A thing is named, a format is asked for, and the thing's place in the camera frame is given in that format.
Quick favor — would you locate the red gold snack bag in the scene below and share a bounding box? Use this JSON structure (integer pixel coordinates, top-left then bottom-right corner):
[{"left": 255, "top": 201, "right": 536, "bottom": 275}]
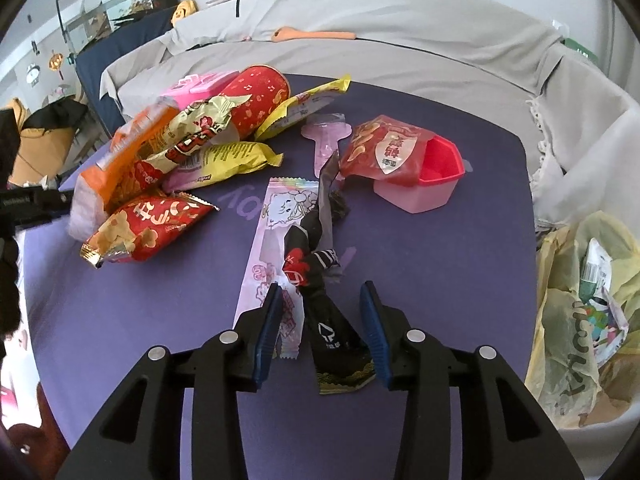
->
[{"left": 79, "top": 191, "right": 219, "bottom": 269}]

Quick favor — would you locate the dark blue armchair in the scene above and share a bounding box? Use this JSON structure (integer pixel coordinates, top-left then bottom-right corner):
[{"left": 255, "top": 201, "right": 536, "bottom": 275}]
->
[{"left": 76, "top": 6, "right": 176, "bottom": 136}]

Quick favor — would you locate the pink red plastic bowl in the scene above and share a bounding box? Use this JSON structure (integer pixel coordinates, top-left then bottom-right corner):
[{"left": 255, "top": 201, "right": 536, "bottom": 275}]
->
[{"left": 373, "top": 134, "right": 465, "bottom": 214}]

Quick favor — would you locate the pink plastic box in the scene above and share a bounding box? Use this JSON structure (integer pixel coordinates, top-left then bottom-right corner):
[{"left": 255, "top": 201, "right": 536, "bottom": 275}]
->
[{"left": 160, "top": 70, "right": 240, "bottom": 110}]

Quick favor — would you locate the orange snack bag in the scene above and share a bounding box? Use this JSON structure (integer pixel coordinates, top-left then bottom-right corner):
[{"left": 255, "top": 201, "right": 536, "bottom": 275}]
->
[{"left": 67, "top": 101, "right": 179, "bottom": 242}]

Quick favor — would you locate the orange cloth on sofa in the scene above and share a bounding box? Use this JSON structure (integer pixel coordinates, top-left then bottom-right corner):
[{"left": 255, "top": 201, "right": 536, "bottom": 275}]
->
[{"left": 271, "top": 27, "right": 357, "bottom": 42}]

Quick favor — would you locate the green tissue box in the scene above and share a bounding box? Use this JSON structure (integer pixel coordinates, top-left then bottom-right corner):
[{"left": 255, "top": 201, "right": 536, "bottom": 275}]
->
[{"left": 563, "top": 38, "right": 599, "bottom": 65}]

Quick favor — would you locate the yellow plush toy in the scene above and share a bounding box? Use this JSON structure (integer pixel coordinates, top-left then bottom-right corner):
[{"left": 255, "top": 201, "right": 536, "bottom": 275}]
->
[{"left": 170, "top": 0, "right": 198, "bottom": 26}]

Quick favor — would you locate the red patterned cylinder can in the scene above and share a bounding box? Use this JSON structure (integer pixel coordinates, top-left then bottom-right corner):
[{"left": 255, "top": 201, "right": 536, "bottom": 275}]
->
[{"left": 220, "top": 65, "right": 291, "bottom": 140}]

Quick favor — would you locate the purple table mat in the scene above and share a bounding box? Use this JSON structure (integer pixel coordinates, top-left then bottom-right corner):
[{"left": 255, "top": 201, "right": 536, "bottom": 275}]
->
[{"left": 22, "top": 84, "right": 536, "bottom": 479}]

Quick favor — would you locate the yellow red snack wrapper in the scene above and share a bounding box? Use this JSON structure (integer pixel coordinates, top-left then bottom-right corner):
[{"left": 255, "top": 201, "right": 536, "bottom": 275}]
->
[{"left": 254, "top": 75, "right": 352, "bottom": 141}]

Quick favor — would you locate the yellow pink snack packet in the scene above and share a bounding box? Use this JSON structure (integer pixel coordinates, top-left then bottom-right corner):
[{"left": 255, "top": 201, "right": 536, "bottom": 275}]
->
[{"left": 162, "top": 141, "right": 283, "bottom": 193}]

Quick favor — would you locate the yellow-green trash bag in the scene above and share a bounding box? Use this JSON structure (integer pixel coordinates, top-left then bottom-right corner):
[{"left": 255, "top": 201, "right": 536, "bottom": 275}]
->
[{"left": 525, "top": 211, "right": 639, "bottom": 429}]

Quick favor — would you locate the pink plastic spoon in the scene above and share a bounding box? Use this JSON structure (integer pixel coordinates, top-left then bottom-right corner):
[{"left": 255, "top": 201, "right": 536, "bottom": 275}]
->
[{"left": 300, "top": 113, "right": 352, "bottom": 178}]

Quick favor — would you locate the red quail egg pouch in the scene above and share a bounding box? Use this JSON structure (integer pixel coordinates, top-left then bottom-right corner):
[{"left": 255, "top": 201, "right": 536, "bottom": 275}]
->
[{"left": 340, "top": 115, "right": 435, "bottom": 186}]

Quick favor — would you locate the cream red noodle packet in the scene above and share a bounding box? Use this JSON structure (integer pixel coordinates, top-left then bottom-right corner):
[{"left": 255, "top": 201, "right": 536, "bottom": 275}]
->
[{"left": 134, "top": 94, "right": 250, "bottom": 191}]

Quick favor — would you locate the glass display cabinet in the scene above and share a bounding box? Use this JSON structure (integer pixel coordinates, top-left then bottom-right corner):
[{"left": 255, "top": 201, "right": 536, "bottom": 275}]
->
[{"left": 55, "top": 0, "right": 178, "bottom": 55}]

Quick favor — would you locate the pink cartoon candy wrapper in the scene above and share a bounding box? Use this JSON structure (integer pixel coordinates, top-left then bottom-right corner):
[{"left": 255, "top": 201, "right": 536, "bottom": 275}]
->
[{"left": 235, "top": 178, "right": 319, "bottom": 360}]

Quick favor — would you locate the grey covered sofa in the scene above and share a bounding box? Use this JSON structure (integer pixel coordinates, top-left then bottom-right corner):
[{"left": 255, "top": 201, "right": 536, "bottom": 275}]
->
[{"left": 100, "top": 0, "right": 639, "bottom": 231}]

